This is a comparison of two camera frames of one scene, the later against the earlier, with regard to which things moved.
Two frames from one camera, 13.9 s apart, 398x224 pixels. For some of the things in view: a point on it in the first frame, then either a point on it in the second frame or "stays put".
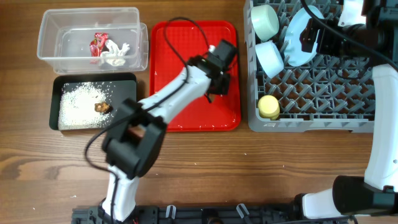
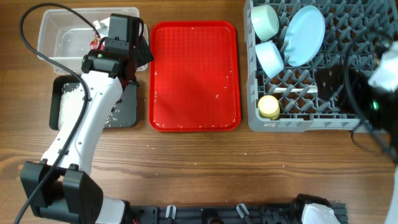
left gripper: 224,87 -> 142,51
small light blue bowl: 270,56 stays put
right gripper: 324,43 -> 335,84
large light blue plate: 294,53 stays put
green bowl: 265,22 stays put
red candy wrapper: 97,45 stays put
